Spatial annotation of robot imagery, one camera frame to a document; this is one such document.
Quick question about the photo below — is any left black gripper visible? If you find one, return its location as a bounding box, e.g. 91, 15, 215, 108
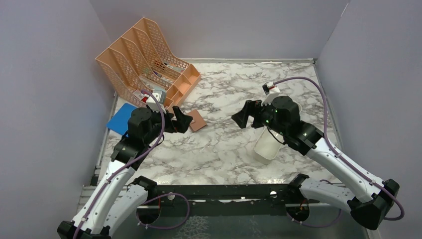
144, 106, 193, 145

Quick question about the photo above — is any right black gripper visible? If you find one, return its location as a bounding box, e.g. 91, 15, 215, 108
232, 97, 288, 136

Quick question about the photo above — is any brown leather card holder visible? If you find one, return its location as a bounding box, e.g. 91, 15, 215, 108
187, 110, 207, 132

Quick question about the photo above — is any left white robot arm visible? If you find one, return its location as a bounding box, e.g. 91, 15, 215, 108
57, 106, 193, 239

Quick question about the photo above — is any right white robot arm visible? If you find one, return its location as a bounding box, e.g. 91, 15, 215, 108
231, 96, 400, 230

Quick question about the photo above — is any white plastic tray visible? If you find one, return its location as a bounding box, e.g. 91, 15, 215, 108
253, 101, 303, 165

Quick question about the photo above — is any blue folder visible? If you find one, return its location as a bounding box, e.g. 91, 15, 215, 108
106, 103, 137, 135

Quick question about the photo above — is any peach plastic file organizer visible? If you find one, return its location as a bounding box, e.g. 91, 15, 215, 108
96, 17, 201, 111

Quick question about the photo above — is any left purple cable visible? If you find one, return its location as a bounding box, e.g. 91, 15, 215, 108
71, 90, 166, 239

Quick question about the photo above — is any purple cable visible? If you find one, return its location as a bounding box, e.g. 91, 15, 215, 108
273, 76, 406, 222
71, 90, 166, 239

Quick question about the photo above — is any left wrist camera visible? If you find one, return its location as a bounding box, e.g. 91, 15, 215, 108
146, 90, 166, 112

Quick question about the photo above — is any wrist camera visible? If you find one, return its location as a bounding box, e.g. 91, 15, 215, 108
146, 90, 166, 112
261, 82, 281, 106

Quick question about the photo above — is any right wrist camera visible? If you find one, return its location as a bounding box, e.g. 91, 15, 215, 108
261, 82, 281, 106

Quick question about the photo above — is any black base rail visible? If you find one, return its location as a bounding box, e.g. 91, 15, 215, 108
136, 184, 305, 219

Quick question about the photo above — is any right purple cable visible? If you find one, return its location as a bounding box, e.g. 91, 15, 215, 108
273, 76, 406, 222

